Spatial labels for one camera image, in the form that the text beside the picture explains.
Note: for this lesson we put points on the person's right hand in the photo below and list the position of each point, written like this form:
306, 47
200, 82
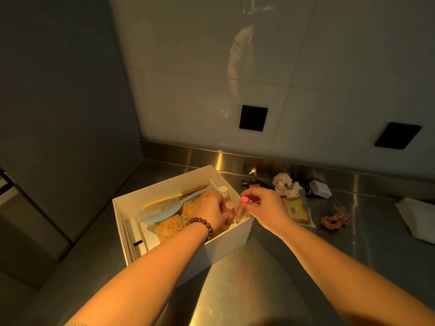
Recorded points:
268, 210

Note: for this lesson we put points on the person's left hand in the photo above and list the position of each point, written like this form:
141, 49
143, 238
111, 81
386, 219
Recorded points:
210, 210

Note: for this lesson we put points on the person's left fingers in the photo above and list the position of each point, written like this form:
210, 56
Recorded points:
227, 218

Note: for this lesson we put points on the person's right fingers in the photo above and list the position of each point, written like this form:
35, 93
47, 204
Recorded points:
253, 195

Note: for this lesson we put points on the beige capped bottle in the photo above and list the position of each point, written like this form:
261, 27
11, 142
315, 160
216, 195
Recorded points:
230, 207

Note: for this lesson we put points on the pink capped tube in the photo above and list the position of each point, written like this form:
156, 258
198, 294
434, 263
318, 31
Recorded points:
243, 203

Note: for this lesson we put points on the person's right forearm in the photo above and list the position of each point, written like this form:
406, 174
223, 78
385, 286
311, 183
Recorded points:
340, 278

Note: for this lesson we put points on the person's left forearm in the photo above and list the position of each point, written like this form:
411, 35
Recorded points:
153, 278

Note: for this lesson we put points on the white cardboard box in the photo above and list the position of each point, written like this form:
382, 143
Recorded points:
231, 241

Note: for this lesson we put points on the white capped bottle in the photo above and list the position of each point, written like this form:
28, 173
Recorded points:
224, 193

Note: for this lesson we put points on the white fluffy scrunchie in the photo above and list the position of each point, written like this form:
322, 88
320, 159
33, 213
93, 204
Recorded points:
284, 183

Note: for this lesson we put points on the yellow packet in clear bag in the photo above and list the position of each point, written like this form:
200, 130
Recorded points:
299, 212

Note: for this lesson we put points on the yellow loofah sponge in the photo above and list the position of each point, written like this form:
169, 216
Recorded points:
171, 225

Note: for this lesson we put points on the light blue hairbrush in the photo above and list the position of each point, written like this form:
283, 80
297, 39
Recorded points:
166, 210

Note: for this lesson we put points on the white charger plug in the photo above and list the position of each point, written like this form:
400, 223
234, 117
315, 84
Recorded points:
321, 189

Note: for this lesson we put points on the red plaid scrunchie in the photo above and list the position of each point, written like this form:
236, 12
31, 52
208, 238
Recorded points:
334, 217

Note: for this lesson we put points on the white flat case black tab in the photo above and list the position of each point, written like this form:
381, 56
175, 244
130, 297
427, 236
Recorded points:
136, 239

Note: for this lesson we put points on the grey tall cabinet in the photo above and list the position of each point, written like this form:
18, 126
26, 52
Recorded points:
61, 115

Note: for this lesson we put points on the black wall socket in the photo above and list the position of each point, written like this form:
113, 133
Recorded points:
397, 135
253, 118

